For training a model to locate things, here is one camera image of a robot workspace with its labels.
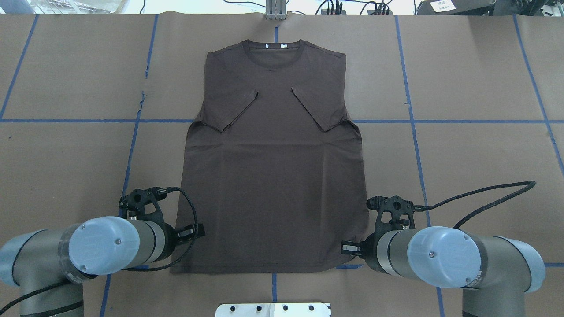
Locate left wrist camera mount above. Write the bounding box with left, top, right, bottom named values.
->
left=118, top=187, right=168, bottom=223

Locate white pedestal column base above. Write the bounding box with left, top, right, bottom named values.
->
left=215, top=302, right=332, bottom=317

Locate aluminium post foot bracket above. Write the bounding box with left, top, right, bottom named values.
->
left=265, top=0, right=287, bottom=21

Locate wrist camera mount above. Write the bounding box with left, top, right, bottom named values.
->
left=365, top=196, right=427, bottom=233
left=118, top=187, right=168, bottom=223

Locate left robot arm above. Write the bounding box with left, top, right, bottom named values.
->
left=1, top=216, right=205, bottom=317

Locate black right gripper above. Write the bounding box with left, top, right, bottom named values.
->
left=341, top=233, right=380, bottom=271

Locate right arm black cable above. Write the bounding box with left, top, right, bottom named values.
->
left=423, top=181, right=537, bottom=229

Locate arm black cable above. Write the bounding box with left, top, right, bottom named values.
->
left=0, top=187, right=197, bottom=317
left=423, top=181, right=537, bottom=229

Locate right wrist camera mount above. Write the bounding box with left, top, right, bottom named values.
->
left=365, top=196, right=427, bottom=233

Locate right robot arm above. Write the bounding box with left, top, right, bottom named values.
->
left=341, top=226, right=546, bottom=317

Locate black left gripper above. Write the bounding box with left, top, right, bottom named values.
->
left=161, top=223, right=206, bottom=260

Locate brown t-shirt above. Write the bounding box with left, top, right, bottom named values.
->
left=171, top=40, right=369, bottom=275

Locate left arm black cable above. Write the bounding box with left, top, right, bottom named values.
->
left=0, top=187, right=197, bottom=317

